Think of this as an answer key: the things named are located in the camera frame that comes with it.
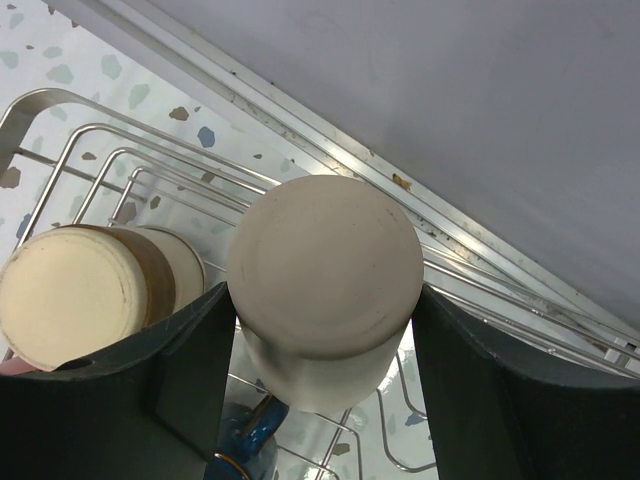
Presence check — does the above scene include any steel tumbler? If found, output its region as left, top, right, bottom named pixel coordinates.
left=1, top=224, right=207, bottom=371

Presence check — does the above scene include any beige plastic cup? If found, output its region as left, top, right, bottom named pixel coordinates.
left=226, top=175, right=424, bottom=415

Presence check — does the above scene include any wire dish rack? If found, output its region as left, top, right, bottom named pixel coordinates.
left=1, top=88, right=639, bottom=479

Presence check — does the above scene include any dark blue ceramic mug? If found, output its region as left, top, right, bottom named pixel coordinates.
left=203, top=395, right=289, bottom=480

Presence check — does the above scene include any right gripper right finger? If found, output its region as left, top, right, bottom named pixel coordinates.
left=412, top=286, right=639, bottom=479

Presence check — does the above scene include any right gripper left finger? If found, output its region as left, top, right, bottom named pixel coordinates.
left=1, top=284, right=236, bottom=479

